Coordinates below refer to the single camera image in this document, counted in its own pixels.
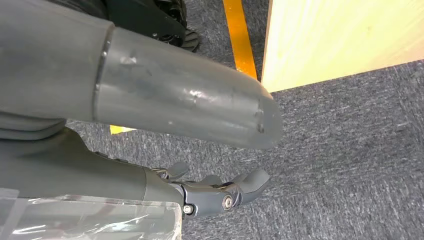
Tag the clear plastic film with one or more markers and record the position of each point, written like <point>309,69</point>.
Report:
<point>99,222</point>

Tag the yellow floor tape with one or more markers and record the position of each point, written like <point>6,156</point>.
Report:
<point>238,33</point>

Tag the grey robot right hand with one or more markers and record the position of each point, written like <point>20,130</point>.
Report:
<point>165,92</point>

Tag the pale wooden desk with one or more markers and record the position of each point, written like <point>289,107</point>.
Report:
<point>331,39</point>

